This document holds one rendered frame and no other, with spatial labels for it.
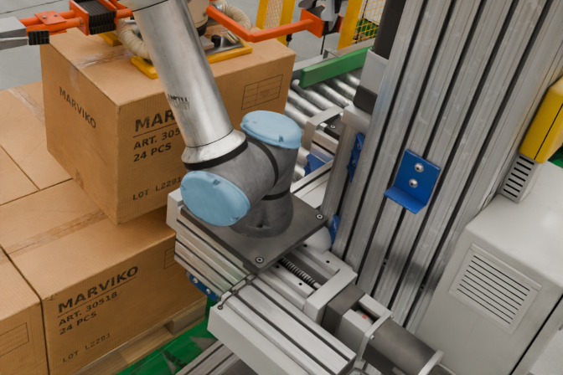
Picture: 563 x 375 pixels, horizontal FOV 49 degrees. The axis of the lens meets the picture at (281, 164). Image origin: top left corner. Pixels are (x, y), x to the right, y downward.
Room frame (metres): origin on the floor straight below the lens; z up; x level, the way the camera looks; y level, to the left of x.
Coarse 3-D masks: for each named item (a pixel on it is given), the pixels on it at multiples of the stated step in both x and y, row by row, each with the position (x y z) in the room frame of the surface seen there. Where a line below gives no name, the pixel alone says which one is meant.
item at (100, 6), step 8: (72, 0) 1.37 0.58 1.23; (80, 0) 1.39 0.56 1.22; (88, 0) 1.41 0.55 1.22; (96, 0) 1.42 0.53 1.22; (104, 0) 1.41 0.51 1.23; (72, 8) 1.36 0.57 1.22; (80, 8) 1.33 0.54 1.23; (88, 8) 1.37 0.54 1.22; (96, 8) 1.38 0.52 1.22; (104, 8) 1.38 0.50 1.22; (112, 8) 1.38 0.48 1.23; (80, 16) 1.33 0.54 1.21; (88, 16) 1.32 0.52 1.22; (96, 16) 1.33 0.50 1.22; (104, 16) 1.34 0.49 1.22; (112, 16) 1.36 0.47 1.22; (88, 24) 1.32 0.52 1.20; (96, 24) 1.34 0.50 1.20; (104, 24) 1.35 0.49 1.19; (112, 24) 1.36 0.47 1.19; (88, 32) 1.32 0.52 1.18; (96, 32) 1.33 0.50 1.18; (104, 32) 1.34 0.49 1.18
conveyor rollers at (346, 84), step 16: (336, 80) 2.52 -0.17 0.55; (352, 80) 2.56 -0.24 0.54; (288, 96) 2.31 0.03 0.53; (304, 96) 2.37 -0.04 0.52; (320, 96) 2.34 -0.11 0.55; (336, 96) 2.38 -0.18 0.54; (352, 96) 2.43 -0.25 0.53; (288, 112) 2.19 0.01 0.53; (304, 112) 2.25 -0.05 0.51; (320, 112) 2.21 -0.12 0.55; (304, 128) 2.12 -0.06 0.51; (304, 160) 1.88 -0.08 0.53
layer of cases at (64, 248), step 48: (0, 96) 1.87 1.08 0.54; (0, 144) 1.60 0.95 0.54; (0, 192) 1.38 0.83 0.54; (48, 192) 1.42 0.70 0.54; (0, 240) 1.18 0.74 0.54; (48, 240) 1.22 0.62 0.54; (96, 240) 1.26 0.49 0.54; (144, 240) 1.30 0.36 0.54; (0, 288) 1.02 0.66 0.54; (48, 288) 1.05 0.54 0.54; (96, 288) 1.14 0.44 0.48; (144, 288) 1.27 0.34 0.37; (192, 288) 1.42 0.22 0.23; (0, 336) 0.92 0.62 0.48; (48, 336) 1.02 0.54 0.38; (96, 336) 1.14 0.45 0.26
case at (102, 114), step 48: (48, 48) 1.42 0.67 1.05; (96, 48) 1.44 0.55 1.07; (288, 48) 1.68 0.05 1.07; (48, 96) 1.44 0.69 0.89; (96, 96) 1.26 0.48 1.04; (144, 96) 1.26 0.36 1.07; (240, 96) 1.51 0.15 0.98; (48, 144) 1.45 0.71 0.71; (96, 144) 1.26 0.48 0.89; (144, 144) 1.26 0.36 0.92; (96, 192) 1.27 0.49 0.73; (144, 192) 1.27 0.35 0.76
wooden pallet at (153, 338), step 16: (192, 304) 1.43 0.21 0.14; (176, 320) 1.37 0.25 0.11; (192, 320) 1.43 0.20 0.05; (144, 336) 1.34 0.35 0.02; (160, 336) 1.35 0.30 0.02; (176, 336) 1.38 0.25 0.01; (112, 352) 1.18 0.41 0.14; (128, 352) 1.26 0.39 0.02; (144, 352) 1.28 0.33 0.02; (80, 368) 1.09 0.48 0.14; (96, 368) 1.18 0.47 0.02; (112, 368) 1.19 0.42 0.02
